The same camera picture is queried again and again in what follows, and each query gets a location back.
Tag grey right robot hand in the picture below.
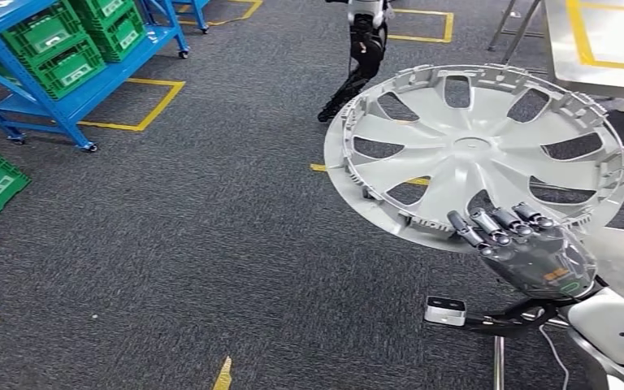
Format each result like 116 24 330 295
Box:
446 201 598 301

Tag grey plastic wheel hubcap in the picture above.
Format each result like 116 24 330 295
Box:
323 63 624 255

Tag blue metal shelf rack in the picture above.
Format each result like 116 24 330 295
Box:
0 0 190 153
139 0 210 33

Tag yellow floor tape marking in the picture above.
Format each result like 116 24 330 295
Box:
212 356 233 390
310 162 431 187

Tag humanoid robot black legs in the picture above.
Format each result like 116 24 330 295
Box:
317 0 397 124

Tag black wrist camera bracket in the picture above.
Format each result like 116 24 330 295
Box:
462 277 609 337

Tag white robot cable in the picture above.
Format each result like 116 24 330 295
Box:
538 323 570 390

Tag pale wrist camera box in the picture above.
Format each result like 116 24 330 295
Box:
425 296 467 327

